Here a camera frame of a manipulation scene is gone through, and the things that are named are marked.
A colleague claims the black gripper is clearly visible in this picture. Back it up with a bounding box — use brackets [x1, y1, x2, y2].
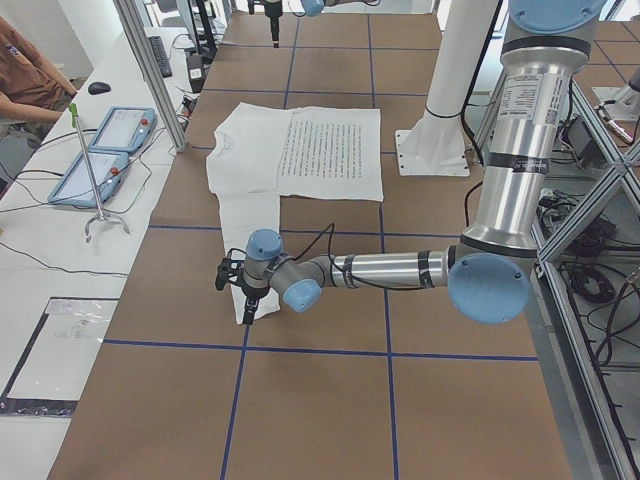
[269, 17, 280, 49]
[237, 279, 266, 325]

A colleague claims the white printed t-shirt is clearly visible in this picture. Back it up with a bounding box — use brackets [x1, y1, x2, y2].
[205, 102, 385, 324]

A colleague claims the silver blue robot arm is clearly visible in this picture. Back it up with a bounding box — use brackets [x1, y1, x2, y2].
[236, 1, 603, 325]
[247, 0, 343, 48]

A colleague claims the black power adapter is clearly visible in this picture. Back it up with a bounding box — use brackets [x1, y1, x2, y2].
[185, 54, 206, 93]

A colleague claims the black keyboard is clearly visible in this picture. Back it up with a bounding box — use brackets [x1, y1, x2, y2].
[148, 36, 173, 78]

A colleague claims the upper blue teach pendant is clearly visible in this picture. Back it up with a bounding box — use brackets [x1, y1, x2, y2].
[88, 106, 157, 154]

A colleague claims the blue teach pendant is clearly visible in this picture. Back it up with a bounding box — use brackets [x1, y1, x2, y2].
[47, 152, 129, 208]
[88, 106, 157, 154]

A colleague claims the black computer mouse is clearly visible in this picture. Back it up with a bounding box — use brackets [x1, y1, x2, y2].
[88, 81, 111, 95]

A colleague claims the lower blue teach pendant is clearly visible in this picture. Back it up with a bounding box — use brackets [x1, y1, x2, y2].
[47, 152, 129, 208]

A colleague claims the metal stand with green tip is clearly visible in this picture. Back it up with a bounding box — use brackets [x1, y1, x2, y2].
[68, 103, 131, 243]

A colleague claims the plastic sleeve with paper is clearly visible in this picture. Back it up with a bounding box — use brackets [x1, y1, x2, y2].
[1, 297, 118, 418]

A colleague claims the person in brown shirt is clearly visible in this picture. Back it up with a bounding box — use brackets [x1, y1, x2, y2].
[1, 18, 78, 138]

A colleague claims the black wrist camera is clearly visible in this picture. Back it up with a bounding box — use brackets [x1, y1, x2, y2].
[214, 256, 243, 291]

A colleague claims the aluminium frame post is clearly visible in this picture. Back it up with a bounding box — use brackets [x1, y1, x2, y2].
[113, 0, 186, 153]

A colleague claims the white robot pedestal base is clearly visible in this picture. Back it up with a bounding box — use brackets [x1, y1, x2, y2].
[395, 0, 501, 177]

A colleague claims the aluminium frame rail structure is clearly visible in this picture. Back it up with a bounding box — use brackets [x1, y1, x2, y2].
[530, 86, 639, 479]

